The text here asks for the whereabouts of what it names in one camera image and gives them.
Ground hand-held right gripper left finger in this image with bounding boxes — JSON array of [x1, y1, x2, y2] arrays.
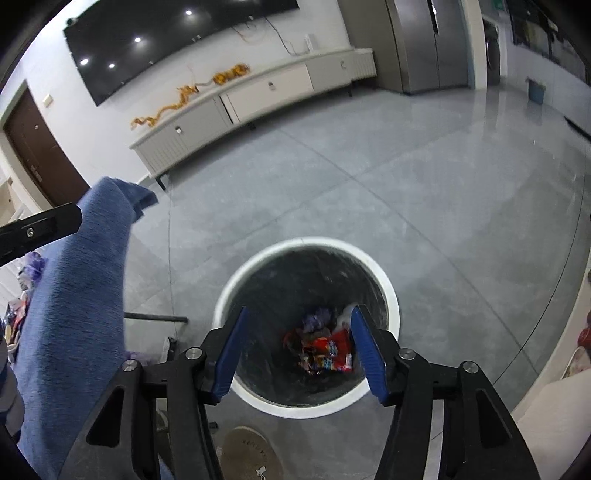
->
[[58, 304, 250, 480]]

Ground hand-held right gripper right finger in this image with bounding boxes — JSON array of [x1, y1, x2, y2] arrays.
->
[[349, 305, 542, 480]]

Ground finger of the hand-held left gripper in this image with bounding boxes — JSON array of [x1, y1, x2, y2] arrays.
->
[[0, 203, 84, 268]]

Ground white trash bin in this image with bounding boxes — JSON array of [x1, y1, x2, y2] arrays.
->
[[212, 237, 400, 419]]

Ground pile of colourful wrappers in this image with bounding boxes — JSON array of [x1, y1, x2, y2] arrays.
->
[[283, 308, 356, 374]]

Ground colourful snack packets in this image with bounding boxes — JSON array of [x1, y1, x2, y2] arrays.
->
[[0, 251, 47, 365]]

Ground brown door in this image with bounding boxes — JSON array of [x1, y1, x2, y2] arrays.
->
[[4, 88, 90, 208]]

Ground blue towel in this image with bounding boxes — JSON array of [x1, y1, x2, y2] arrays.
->
[[14, 176, 160, 480]]

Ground black metal rod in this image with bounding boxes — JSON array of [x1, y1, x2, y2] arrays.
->
[[124, 313, 185, 323]]

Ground golden dragon figurine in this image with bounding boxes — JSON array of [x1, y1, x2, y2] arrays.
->
[[131, 65, 251, 129]]

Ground white table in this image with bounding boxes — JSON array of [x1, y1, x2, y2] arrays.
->
[[510, 258, 591, 480]]

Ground white television cabinet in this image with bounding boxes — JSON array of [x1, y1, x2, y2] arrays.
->
[[129, 47, 374, 190]]

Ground grey refrigerator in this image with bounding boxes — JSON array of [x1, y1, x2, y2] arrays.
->
[[385, 0, 469, 94]]

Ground black wall television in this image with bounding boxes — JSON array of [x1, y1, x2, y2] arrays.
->
[[63, 0, 300, 107]]

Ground wall cable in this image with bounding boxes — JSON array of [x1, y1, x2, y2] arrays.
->
[[231, 18, 305, 54]]

